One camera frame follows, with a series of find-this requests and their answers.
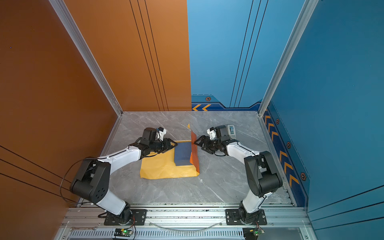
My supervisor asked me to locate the yellow orange wrapping paper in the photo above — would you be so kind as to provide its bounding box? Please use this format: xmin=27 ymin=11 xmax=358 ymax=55
xmin=140 ymin=130 xmax=200 ymax=180

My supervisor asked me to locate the right aluminium corner post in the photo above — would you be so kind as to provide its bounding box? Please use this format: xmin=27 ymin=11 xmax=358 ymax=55
xmin=258 ymin=0 xmax=319 ymax=117

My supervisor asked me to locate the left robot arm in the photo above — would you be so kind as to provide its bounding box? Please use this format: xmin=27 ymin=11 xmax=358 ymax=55
xmin=70 ymin=138 xmax=178 ymax=225

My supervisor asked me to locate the left aluminium corner post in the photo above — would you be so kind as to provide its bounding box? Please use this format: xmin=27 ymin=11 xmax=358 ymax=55
xmin=49 ymin=0 xmax=123 ymax=117

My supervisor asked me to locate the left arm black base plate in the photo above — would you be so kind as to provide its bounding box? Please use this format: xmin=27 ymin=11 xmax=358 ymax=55
xmin=104 ymin=209 xmax=147 ymax=226

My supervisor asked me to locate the aluminium front rail frame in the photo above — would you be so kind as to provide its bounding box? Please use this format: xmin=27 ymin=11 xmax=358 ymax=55
xmin=56 ymin=204 xmax=316 ymax=240

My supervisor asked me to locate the right green circuit board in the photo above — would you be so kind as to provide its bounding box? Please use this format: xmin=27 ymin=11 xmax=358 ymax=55
xmin=243 ymin=228 xmax=261 ymax=240

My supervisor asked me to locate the green circuit board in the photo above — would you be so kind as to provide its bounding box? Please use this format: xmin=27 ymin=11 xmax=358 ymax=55
xmin=114 ymin=228 xmax=135 ymax=239
xmin=243 ymin=228 xmax=261 ymax=240

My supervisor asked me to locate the white tape dispenser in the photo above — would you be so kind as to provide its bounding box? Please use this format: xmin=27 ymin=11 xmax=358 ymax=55
xmin=227 ymin=125 xmax=237 ymax=139

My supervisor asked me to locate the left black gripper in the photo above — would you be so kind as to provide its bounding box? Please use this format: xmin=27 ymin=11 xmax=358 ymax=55
xmin=149 ymin=138 xmax=178 ymax=154

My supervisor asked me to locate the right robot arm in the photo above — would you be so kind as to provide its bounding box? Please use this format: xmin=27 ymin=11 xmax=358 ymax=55
xmin=194 ymin=136 xmax=283 ymax=225

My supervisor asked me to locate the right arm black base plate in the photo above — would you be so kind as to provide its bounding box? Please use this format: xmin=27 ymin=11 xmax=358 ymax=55
xmin=225 ymin=208 xmax=268 ymax=226

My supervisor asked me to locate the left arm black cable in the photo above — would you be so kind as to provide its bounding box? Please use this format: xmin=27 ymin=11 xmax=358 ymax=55
xmin=59 ymin=155 xmax=100 ymax=205

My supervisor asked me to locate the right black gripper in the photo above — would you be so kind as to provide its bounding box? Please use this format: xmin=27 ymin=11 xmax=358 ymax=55
xmin=194 ymin=135 xmax=222 ymax=154

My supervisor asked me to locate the aluminium corner post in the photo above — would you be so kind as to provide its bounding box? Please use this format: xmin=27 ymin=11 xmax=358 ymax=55
xmin=49 ymin=0 xmax=123 ymax=117
xmin=258 ymin=0 xmax=319 ymax=117

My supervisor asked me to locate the left green circuit board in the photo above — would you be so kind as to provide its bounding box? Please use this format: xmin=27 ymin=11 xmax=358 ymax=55
xmin=114 ymin=228 xmax=135 ymax=239

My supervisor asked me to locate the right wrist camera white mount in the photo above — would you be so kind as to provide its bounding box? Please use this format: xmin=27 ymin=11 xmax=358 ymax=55
xmin=207 ymin=125 xmax=231 ymax=141

